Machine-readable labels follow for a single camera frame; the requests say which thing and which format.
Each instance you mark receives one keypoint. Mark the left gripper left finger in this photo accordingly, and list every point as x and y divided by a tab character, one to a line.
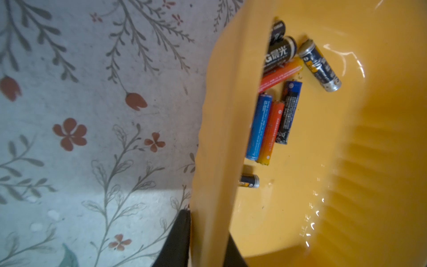
175	251

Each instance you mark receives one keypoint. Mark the black silver AA battery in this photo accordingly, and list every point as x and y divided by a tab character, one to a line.
319	66

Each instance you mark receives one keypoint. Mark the black gold battery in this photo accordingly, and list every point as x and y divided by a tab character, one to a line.
279	53

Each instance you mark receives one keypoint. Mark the black battery at rim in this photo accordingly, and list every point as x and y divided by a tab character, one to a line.
277	33

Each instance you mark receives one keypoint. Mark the dark blue AAA battery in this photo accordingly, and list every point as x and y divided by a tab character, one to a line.
290	97

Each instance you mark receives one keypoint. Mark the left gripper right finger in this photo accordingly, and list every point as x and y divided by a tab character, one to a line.
234	257

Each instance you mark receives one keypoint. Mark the yellow plastic storage box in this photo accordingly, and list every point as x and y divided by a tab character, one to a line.
350	187

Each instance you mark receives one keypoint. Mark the orange red AA battery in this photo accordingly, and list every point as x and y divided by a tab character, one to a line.
271	132

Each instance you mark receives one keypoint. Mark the light blue AA battery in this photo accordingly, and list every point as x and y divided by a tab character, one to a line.
258	126

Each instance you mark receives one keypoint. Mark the small black battery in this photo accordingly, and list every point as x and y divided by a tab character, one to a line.
249	181

